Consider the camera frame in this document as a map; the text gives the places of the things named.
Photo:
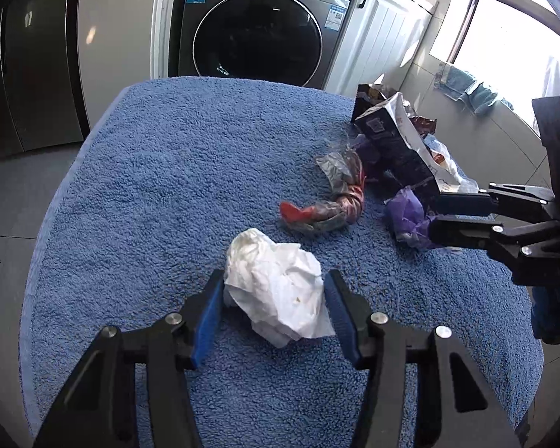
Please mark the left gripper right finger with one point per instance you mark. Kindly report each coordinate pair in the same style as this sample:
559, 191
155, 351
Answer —
421, 386

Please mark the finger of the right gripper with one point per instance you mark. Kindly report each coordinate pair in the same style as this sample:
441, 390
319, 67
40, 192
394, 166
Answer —
520, 202
471, 233

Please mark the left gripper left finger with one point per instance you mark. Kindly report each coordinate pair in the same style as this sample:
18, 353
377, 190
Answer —
128, 382

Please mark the purple plastic bag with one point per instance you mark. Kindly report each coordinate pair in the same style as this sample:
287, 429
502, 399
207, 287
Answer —
408, 216

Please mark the black white snack bag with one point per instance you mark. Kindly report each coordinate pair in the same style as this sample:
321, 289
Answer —
389, 148

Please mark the white tissue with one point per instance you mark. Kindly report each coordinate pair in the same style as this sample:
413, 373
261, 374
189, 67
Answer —
278, 286

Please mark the right hand blue glove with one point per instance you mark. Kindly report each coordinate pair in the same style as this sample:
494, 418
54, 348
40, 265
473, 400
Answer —
545, 314

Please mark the brown foil snack wrapper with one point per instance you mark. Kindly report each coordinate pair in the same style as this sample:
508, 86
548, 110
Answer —
368, 95

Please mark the blue cloth on ledge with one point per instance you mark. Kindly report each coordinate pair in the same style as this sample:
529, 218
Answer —
461, 86

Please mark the clear red candy wrapper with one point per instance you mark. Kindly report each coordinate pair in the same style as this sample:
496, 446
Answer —
345, 174

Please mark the blue terry towel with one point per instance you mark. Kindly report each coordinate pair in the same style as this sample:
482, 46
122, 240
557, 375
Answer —
175, 170

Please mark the white cabinet door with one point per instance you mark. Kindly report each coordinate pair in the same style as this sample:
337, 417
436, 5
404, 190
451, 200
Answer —
379, 40

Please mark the dark grey washing machine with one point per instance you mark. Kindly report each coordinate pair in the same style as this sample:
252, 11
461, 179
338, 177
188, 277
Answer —
283, 41

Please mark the dark refrigerator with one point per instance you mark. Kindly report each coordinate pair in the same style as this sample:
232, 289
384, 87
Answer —
41, 101

